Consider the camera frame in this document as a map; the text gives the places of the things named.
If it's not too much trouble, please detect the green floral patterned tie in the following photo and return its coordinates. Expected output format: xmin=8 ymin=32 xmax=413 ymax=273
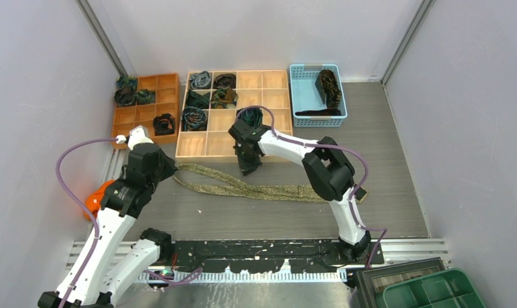
xmin=173 ymin=163 xmax=369 ymax=204

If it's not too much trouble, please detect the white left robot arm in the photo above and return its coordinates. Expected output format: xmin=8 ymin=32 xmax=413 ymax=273
xmin=38 ymin=125 xmax=177 ymax=307

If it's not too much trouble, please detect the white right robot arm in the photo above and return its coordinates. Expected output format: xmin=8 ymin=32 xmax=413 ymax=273
xmin=228 ymin=119 xmax=371 ymax=264

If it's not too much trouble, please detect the rolled green orange tie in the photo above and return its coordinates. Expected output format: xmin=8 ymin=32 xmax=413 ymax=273
xmin=210 ymin=87 xmax=239 ymax=109

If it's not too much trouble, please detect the rolled blue multicolour tie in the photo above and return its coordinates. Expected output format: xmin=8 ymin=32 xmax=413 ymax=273
xmin=182 ymin=106 xmax=208 ymax=132

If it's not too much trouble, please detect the light wooden compartment tray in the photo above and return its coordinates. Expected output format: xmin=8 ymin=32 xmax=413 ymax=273
xmin=175 ymin=70 xmax=296 ymax=164

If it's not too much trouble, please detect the rolled dark brown tie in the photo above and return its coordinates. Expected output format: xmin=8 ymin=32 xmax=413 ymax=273
xmin=213 ymin=73 xmax=237 ymax=89

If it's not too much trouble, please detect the rolled dark green tie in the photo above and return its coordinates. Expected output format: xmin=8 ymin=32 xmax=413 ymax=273
xmin=185 ymin=90 xmax=211 ymax=110

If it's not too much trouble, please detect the rolled grey blue tie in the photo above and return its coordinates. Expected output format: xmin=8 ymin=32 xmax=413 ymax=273
xmin=189 ymin=71 xmax=212 ymax=90

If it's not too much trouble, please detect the navy red striped tie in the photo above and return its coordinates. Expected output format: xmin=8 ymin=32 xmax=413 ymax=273
xmin=294 ymin=108 xmax=342 ymax=117

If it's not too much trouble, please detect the light blue plastic basket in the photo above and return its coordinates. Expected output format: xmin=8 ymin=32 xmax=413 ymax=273
xmin=289 ymin=64 xmax=348 ymax=128

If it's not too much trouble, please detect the rolled black orange tie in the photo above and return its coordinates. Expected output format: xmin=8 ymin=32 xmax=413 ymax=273
xmin=153 ymin=113 xmax=175 ymax=136

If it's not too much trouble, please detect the brown orange patterned tie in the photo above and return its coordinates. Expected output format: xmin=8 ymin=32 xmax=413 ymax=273
xmin=315 ymin=69 xmax=342 ymax=109

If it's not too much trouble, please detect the orange wooden compartment tray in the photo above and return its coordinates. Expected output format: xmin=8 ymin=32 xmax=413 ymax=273
xmin=111 ymin=73 xmax=180 ymax=144

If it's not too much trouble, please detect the rolled green patterned tie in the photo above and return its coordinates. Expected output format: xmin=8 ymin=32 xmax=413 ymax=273
xmin=134 ymin=89 xmax=156 ymax=105

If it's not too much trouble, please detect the rolled dark striped tie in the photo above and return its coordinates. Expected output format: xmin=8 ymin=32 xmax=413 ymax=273
xmin=114 ymin=87 xmax=136 ymax=108

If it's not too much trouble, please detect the rolled teal tie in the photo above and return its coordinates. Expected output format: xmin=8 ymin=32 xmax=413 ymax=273
xmin=115 ymin=76 xmax=138 ymax=90

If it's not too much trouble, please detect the orange cloth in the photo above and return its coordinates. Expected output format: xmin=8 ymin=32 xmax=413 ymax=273
xmin=84 ymin=180 xmax=115 ymax=218

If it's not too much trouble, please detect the dark framed box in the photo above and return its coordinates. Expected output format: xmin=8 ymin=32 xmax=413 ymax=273
xmin=348 ymin=257 xmax=446 ymax=307

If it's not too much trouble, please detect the green plastic organizer bin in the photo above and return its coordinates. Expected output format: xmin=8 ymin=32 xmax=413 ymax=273
xmin=376 ymin=268 xmax=486 ymax=308

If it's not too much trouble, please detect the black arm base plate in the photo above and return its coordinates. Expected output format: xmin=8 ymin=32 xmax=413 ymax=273
xmin=153 ymin=239 xmax=384 ymax=274

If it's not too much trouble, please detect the aluminium frame rail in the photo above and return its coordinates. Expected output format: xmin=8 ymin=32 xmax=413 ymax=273
xmin=64 ymin=237 xmax=453 ymax=284

